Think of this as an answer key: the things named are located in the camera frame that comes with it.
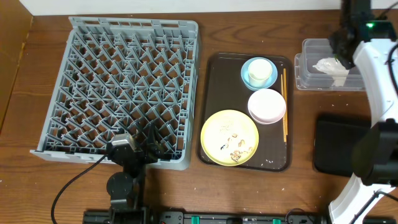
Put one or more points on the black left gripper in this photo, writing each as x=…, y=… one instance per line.
x=148, y=149

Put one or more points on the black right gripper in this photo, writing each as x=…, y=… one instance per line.
x=342, y=50

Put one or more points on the white paper napkin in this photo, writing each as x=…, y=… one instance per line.
x=333, y=67

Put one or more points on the white paper cup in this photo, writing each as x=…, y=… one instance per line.
x=259, y=71

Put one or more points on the pale pink bowl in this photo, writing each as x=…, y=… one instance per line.
x=266, y=106

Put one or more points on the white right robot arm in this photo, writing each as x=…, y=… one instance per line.
x=369, y=43

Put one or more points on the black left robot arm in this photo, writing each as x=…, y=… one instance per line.
x=126, y=188

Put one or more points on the clear plastic waste bin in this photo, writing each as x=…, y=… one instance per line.
x=309, y=78

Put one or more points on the grey dishwasher rack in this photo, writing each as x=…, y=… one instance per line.
x=121, y=75

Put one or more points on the black waste bin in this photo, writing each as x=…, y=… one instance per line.
x=335, y=138

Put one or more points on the right wooden chopstick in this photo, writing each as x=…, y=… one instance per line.
x=284, y=85

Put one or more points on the yellow plate with scraps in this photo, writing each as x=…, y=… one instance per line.
x=229, y=138

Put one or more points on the dark brown serving tray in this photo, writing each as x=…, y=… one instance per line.
x=225, y=90

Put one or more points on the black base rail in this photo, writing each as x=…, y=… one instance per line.
x=189, y=218

